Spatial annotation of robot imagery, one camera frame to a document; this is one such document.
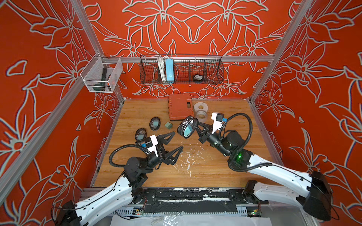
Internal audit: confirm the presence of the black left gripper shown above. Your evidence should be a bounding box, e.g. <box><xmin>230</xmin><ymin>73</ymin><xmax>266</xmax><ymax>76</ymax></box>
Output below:
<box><xmin>141</xmin><ymin>133</ymin><xmax>181</xmax><ymax>177</ymax></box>

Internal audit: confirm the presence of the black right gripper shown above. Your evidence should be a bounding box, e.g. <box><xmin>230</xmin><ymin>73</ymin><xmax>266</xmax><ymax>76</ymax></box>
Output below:
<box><xmin>193</xmin><ymin>122</ymin><xmax>232</xmax><ymax>159</ymax></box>

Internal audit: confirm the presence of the green charger plug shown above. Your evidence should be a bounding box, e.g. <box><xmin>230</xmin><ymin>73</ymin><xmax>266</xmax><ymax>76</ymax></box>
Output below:
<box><xmin>165</xmin><ymin>122</ymin><xmax>173</xmax><ymax>130</ymax></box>
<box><xmin>183</xmin><ymin>125</ymin><xmax>194</xmax><ymax>138</ymax></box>

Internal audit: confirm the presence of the black round zip pouch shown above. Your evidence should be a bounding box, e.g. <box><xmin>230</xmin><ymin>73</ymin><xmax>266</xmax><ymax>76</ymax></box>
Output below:
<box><xmin>134</xmin><ymin>128</ymin><xmax>147</xmax><ymax>142</ymax></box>

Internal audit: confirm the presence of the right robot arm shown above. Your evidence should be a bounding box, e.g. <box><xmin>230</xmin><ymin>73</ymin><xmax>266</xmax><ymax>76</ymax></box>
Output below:
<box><xmin>195</xmin><ymin>121</ymin><xmax>332</xmax><ymax>221</ymax></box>

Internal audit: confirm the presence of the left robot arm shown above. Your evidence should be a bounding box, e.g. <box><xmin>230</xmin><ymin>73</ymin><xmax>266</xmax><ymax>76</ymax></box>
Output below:
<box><xmin>52</xmin><ymin>131</ymin><xmax>183</xmax><ymax>226</ymax></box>

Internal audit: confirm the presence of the clear packing tape roll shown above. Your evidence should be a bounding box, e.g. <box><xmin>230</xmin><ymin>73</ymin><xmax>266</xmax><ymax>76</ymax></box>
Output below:
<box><xmin>196</xmin><ymin>110</ymin><xmax>207</xmax><ymax>123</ymax></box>

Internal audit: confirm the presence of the white tape roll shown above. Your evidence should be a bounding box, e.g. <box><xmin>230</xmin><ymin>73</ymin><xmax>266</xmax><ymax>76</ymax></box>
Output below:
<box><xmin>193</xmin><ymin>102</ymin><xmax>208</xmax><ymax>112</ymax></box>

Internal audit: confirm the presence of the orange plastic tool case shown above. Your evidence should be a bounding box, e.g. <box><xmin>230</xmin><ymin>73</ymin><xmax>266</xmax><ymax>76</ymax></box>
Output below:
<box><xmin>168</xmin><ymin>93</ymin><xmax>194</xmax><ymax>121</ymax></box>

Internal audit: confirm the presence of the green screwdriver in box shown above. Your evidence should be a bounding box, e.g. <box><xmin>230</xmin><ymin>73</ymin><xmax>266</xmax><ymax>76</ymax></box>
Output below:
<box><xmin>93</xmin><ymin>68</ymin><xmax>107</xmax><ymax>91</ymax></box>

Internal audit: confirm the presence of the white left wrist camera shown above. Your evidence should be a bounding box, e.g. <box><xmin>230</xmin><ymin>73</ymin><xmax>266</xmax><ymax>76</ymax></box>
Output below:
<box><xmin>142</xmin><ymin>135</ymin><xmax>159</xmax><ymax>157</ymax></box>

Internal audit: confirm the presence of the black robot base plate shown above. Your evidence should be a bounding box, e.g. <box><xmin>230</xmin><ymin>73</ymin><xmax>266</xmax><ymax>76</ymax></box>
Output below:
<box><xmin>117</xmin><ymin>187</ymin><xmax>269</xmax><ymax>214</ymax></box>

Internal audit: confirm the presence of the black wire wall basket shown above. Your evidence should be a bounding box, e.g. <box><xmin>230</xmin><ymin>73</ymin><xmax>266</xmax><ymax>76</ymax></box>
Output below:
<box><xmin>140</xmin><ymin>54</ymin><xmax>224</xmax><ymax>85</ymax></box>

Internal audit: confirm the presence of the aluminium horizontal back rail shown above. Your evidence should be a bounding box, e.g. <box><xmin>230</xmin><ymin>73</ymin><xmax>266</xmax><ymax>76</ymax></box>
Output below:
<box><xmin>101</xmin><ymin>56</ymin><xmax>274</xmax><ymax>64</ymax></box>

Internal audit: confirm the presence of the white power strip cord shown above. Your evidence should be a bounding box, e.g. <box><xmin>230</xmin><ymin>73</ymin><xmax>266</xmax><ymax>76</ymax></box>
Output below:
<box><xmin>157</xmin><ymin>56</ymin><xmax>167</xmax><ymax>82</ymax></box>

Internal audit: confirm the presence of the clear acrylic wall box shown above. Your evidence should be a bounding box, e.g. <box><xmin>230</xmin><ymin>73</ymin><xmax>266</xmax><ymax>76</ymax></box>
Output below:
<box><xmin>81</xmin><ymin>52</ymin><xmax>123</xmax><ymax>93</ymax></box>

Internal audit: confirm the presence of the aluminium frame post right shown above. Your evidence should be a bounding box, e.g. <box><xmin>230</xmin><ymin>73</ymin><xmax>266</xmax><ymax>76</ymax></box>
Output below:
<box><xmin>249</xmin><ymin>0</ymin><xmax>313</xmax><ymax>104</ymax></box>

